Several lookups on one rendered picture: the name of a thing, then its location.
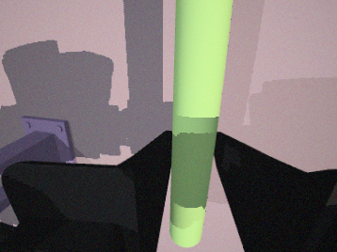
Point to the light green long rod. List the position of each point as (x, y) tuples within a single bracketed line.
[(202, 29)]

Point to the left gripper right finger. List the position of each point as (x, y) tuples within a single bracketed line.
[(274, 208)]

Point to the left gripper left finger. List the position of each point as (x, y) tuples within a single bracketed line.
[(131, 194)]

